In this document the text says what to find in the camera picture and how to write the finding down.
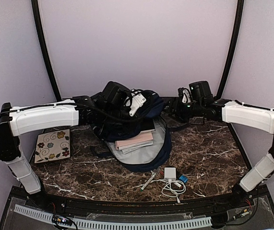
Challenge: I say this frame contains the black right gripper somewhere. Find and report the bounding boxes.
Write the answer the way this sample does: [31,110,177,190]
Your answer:
[160,97,203,124]

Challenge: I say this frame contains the blue card packet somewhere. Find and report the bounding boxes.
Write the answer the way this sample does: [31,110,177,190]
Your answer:
[140,119,155,133]

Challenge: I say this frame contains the pink hardcover book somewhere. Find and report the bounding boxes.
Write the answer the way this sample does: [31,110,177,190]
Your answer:
[115,133,153,150]

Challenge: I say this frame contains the navy blue student backpack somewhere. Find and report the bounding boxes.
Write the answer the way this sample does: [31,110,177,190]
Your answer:
[90,90,172,173]

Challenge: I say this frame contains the grey hardcover book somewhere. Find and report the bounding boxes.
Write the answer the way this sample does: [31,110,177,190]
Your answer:
[120,140,154,154]

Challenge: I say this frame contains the white power adapter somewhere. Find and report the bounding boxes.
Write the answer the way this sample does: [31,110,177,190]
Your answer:
[164,167,177,182]

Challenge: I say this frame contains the blue eraser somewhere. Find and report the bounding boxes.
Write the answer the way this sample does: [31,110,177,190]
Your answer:
[179,175,188,184]

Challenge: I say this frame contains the green capped marker pen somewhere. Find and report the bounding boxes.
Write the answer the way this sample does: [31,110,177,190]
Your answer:
[140,172,157,191]

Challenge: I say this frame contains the white charging cable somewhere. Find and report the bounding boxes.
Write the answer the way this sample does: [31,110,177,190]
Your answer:
[161,178,187,204]

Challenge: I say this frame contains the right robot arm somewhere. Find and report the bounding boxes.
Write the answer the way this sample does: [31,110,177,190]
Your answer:
[165,80,274,208]

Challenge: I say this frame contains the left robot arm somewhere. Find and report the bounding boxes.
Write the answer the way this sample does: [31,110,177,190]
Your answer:
[0,95,126,209]

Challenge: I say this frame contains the floral pattern notebook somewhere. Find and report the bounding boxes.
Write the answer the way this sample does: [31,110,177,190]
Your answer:
[34,129,71,164]

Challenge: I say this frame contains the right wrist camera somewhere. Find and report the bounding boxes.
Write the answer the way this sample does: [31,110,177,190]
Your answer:
[178,87,191,104]

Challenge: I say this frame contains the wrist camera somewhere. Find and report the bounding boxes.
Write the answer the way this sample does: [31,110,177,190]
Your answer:
[178,87,191,104]
[124,89,146,117]

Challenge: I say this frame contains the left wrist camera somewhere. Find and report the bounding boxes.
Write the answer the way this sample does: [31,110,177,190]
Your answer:
[124,89,146,117]

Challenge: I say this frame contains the black curved front rail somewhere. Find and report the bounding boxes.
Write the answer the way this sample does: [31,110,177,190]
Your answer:
[7,184,272,218]

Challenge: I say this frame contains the right black frame post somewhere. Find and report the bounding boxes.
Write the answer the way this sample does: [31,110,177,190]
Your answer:
[216,0,245,99]

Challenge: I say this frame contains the black frame post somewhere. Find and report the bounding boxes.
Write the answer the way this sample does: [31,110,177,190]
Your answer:
[31,0,61,102]
[216,0,245,99]

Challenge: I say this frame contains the grey slotted cable duct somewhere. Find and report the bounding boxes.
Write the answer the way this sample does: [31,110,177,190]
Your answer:
[13,204,212,230]

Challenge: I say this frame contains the left black frame post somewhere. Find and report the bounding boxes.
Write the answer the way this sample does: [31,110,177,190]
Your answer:
[31,0,61,102]

